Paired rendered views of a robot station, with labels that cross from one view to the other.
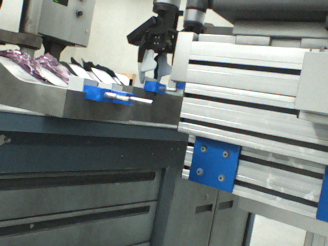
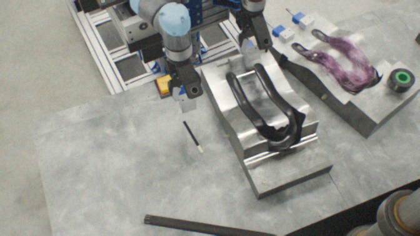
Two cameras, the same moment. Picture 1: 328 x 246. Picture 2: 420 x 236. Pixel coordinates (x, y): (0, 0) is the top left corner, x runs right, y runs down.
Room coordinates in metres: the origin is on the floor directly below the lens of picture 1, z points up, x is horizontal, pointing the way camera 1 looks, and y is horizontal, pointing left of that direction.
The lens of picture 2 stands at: (1.92, 0.40, 2.02)
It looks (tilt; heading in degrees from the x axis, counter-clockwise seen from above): 60 degrees down; 209
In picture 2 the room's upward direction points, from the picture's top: 1 degrees counter-clockwise
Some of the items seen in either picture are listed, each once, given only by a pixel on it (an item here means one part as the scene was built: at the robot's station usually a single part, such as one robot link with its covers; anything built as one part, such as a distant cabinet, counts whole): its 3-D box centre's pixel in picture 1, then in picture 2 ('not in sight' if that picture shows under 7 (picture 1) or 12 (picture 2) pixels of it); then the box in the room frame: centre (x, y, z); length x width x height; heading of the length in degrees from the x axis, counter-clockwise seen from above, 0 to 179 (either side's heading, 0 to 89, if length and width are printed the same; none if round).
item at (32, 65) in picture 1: (23, 62); (342, 59); (0.90, 0.36, 0.90); 0.26 x 0.18 x 0.08; 68
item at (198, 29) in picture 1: (192, 41); (179, 63); (1.32, -0.04, 1.09); 0.09 x 0.08 x 0.12; 50
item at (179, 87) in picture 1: (186, 86); (182, 91); (1.31, -0.05, 0.93); 0.13 x 0.05 x 0.05; 50
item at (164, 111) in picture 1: (107, 91); (262, 113); (1.23, 0.21, 0.87); 0.50 x 0.26 x 0.14; 50
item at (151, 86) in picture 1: (157, 88); (246, 45); (1.01, 0.04, 0.90); 0.13 x 0.05 x 0.05; 50
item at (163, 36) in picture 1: (164, 30); (250, 17); (1.02, 0.05, 1.05); 0.09 x 0.08 x 0.12; 50
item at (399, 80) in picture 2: not in sight; (400, 80); (0.93, 0.57, 0.93); 0.08 x 0.08 x 0.04
